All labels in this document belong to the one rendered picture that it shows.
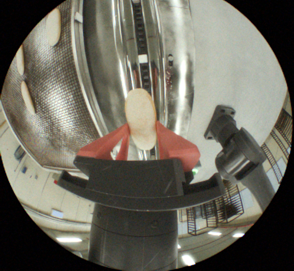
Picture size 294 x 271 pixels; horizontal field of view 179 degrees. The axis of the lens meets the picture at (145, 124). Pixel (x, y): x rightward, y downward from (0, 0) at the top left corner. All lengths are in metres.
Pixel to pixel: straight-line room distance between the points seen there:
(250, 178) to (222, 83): 0.23
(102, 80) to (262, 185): 0.43
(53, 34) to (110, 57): 0.14
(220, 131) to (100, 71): 0.33
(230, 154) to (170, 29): 0.25
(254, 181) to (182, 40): 0.30
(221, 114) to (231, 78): 0.11
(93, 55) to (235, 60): 0.35
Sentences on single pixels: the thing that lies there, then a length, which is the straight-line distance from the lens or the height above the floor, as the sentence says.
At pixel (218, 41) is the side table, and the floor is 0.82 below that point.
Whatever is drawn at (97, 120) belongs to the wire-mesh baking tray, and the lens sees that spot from 0.18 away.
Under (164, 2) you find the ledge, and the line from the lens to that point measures 0.21.
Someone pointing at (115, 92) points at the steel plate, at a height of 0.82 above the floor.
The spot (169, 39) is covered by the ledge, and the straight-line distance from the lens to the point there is 0.17.
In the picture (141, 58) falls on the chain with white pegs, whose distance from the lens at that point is 0.16.
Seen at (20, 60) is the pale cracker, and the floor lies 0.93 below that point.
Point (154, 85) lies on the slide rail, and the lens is 0.18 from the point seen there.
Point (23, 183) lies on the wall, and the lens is 4.01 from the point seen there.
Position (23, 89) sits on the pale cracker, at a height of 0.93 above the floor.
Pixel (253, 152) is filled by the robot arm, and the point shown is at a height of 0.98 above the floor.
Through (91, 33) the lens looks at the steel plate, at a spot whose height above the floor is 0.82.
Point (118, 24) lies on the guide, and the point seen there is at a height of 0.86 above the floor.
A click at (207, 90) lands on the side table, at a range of 0.25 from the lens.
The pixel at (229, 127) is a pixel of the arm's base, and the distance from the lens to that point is 0.28.
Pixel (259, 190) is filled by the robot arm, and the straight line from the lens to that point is 0.28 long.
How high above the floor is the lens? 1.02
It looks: 53 degrees down
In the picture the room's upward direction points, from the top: 176 degrees counter-clockwise
